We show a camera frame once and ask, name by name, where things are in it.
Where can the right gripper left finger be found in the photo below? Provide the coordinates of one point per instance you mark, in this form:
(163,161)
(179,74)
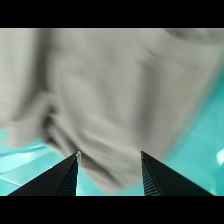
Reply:
(55,181)

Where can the grey shirt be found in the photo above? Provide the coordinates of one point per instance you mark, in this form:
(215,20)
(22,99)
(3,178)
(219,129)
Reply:
(110,96)

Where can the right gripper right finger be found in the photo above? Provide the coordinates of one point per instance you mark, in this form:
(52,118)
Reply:
(166,181)

